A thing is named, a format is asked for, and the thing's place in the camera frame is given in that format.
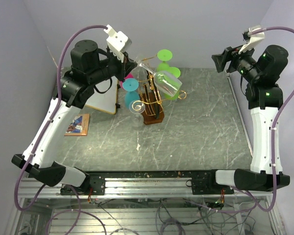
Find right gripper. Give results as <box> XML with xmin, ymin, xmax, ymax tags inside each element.
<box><xmin>213</xmin><ymin>40</ymin><xmax>262</xmax><ymax>83</ymax></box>

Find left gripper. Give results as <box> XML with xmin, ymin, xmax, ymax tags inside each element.
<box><xmin>88</xmin><ymin>47</ymin><xmax>138</xmax><ymax>85</ymax></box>

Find pink plastic wine glass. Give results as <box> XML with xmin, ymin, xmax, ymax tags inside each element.
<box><xmin>119</xmin><ymin>73</ymin><xmax>134</xmax><ymax>88</ymax></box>

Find blue plastic wine glass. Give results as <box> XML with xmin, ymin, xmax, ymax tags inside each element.
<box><xmin>123</xmin><ymin>78</ymin><xmax>140</xmax><ymax>108</ymax></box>

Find green wine glass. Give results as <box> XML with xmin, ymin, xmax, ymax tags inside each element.
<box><xmin>156</xmin><ymin>49</ymin><xmax>173</xmax><ymax>74</ymax></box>
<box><xmin>164</xmin><ymin>67</ymin><xmax>182</xmax><ymax>100</ymax></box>

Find green wine glass front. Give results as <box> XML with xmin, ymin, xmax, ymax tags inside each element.
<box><xmin>164</xmin><ymin>67</ymin><xmax>182</xmax><ymax>100</ymax></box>

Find clear plastic cup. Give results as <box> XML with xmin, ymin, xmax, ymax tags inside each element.
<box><xmin>133</xmin><ymin>54</ymin><xmax>183</xmax><ymax>96</ymax></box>
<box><xmin>129</xmin><ymin>100</ymin><xmax>146</xmax><ymax>130</ymax></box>

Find clear plastic cup front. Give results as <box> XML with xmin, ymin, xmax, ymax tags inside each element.
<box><xmin>129</xmin><ymin>100</ymin><xmax>146</xmax><ymax>130</ymax></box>

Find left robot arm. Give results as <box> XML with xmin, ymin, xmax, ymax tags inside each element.
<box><xmin>11</xmin><ymin>39</ymin><xmax>137</xmax><ymax>194</ymax></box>

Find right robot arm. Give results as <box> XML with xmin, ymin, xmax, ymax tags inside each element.
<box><xmin>206</xmin><ymin>45</ymin><xmax>290</xmax><ymax>194</ymax></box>

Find framed picture card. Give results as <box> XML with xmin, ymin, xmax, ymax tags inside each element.
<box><xmin>65</xmin><ymin>114</ymin><xmax>90</xmax><ymax>136</ymax></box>

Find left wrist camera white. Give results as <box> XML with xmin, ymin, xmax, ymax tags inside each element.
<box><xmin>104</xmin><ymin>24</ymin><xmax>132</xmax><ymax>62</ymax></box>

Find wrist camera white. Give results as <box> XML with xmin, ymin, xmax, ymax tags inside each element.
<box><xmin>238</xmin><ymin>25</ymin><xmax>265</xmax><ymax>54</ymax></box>
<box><xmin>104</xmin><ymin>24</ymin><xmax>132</xmax><ymax>62</ymax></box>

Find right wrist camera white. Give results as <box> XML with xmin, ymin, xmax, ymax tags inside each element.
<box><xmin>238</xmin><ymin>25</ymin><xmax>265</xmax><ymax>54</ymax></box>

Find small whiteboard yellow frame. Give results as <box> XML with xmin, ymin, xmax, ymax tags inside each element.
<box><xmin>85</xmin><ymin>77</ymin><xmax>118</xmax><ymax>115</ymax></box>

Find gold wire glass rack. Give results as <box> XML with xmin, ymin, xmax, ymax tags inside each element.
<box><xmin>138</xmin><ymin>58</ymin><xmax>187</xmax><ymax>125</ymax></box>

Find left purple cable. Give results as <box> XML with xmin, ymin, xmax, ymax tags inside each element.
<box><xmin>14</xmin><ymin>24</ymin><xmax>108</xmax><ymax>235</ymax></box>

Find purple cable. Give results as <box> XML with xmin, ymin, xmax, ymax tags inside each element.
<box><xmin>14</xmin><ymin>24</ymin><xmax>108</xmax><ymax>235</ymax></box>
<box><xmin>232</xmin><ymin>26</ymin><xmax>294</xmax><ymax>213</ymax></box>

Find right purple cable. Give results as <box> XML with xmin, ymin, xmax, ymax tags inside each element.
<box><xmin>232</xmin><ymin>26</ymin><xmax>294</xmax><ymax>213</ymax></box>

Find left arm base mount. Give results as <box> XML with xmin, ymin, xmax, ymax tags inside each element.
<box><xmin>59</xmin><ymin>170</ymin><xmax>106</xmax><ymax>195</ymax></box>

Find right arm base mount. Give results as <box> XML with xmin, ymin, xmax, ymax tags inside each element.
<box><xmin>186</xmin><ymin>169</ymin><xmax>234</xmax><ymax>195</ymax></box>

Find aluminium rail frame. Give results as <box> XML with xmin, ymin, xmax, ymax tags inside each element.
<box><xmin>18</xmin><ymin>177</ymin><xmax>286</xmax><ymax>235</ymax></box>

